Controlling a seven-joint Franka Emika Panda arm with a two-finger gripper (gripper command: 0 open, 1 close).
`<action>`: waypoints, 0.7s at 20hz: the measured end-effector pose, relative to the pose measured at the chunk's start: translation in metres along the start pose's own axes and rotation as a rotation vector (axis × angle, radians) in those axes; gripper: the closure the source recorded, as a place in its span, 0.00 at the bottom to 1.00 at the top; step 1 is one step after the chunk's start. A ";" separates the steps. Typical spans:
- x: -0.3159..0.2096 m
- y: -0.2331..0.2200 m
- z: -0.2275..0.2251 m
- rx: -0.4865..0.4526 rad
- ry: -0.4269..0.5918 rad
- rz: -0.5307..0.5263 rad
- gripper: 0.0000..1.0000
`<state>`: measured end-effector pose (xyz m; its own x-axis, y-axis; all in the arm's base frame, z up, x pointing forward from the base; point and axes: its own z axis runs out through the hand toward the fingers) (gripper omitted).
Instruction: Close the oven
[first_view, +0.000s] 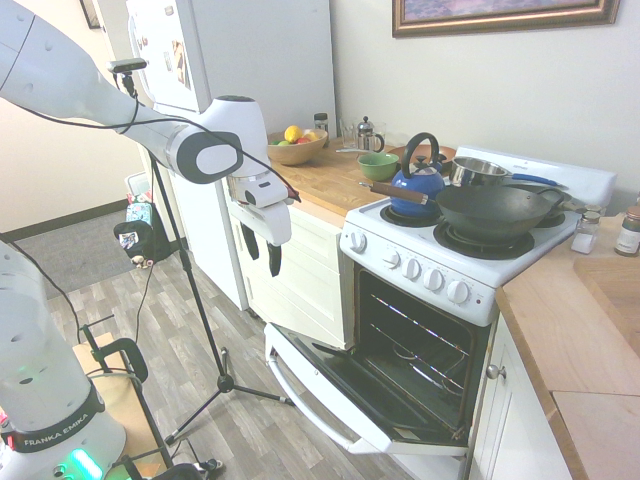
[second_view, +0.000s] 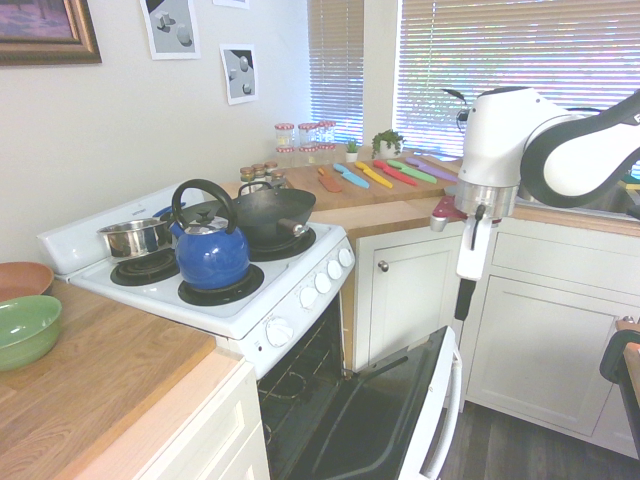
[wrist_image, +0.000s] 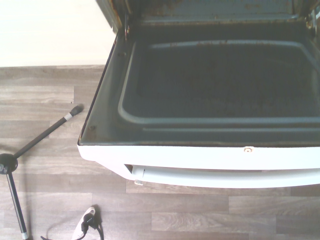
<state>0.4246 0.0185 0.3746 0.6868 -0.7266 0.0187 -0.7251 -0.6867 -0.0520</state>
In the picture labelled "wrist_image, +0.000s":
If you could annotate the white oven door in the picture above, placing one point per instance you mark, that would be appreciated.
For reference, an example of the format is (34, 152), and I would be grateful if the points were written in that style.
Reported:
(225, 100)

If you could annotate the white oven body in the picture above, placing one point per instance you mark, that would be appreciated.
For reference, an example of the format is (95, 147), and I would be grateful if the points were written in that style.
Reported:
(200, 10)

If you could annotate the white power strip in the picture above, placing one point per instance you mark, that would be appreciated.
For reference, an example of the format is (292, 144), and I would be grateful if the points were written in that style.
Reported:
(81, 226)

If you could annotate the black camera tripod stand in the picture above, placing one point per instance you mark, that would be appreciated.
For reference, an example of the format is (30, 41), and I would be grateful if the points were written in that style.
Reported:
(15, 155)

